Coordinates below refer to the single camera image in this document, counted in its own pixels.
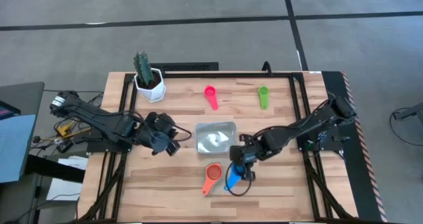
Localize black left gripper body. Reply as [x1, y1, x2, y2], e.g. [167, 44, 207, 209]
[137, 111, 177, 153]

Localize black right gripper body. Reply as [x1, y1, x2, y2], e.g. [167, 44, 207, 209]
[229, 134, 267, 169]

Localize blue measuring cup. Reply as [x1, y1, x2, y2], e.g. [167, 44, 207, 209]
[223, 163, 247, 192]

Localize orange measuring cup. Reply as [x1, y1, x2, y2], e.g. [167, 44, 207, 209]
[201, 162, 223, 198]

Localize green measuring cup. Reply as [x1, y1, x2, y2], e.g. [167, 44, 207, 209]
[257, 85, 271, 111]

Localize pink red measuring cup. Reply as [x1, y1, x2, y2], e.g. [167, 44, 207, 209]
[203, 85, 220, 112]

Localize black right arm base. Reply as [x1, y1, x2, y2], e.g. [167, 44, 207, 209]
[296, 127, 352, 153]

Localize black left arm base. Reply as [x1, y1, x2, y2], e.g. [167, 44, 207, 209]
[86, 138, 134, 154]

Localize clear plastic container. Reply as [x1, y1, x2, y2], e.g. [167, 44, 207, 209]
[194, 121, 239, 155]

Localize white faceted planter pot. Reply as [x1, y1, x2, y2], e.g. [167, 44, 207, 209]
[133, 67, 167, 104]

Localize green cactus plant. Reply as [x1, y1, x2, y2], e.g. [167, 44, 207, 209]
[133, 50, 155, 88]

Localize yellow connector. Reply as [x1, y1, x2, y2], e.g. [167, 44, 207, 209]
[56, 124, 72, 137]

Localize small black box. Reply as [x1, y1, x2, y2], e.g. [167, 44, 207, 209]
[56, 139, 74, 154]

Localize white paper sheets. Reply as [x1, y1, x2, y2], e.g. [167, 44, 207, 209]
[46, 155, 90, 202]

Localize black side panel hazard stripe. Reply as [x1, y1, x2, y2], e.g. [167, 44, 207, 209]
[321, 71, 388, 223]

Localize grey side table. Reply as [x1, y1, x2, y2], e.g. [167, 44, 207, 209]
[0, 81, 46, 120]

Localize dark tablet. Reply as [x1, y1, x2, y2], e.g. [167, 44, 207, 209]
[0, 99, 22, 121]

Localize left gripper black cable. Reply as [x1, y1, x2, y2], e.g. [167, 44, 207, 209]
[171, 124, 193, 143]

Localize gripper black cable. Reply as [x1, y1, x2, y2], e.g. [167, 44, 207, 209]
[171, 124, 193, 143]
[225, 162, 254, 198]

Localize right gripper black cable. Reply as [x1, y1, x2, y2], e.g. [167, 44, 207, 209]
[225, 162, 254, 198]

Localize black table frame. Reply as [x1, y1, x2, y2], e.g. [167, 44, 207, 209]
[77, 71, 356, 223]

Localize black floor cable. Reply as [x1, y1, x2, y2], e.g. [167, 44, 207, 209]
[389, 106, 423, 147]

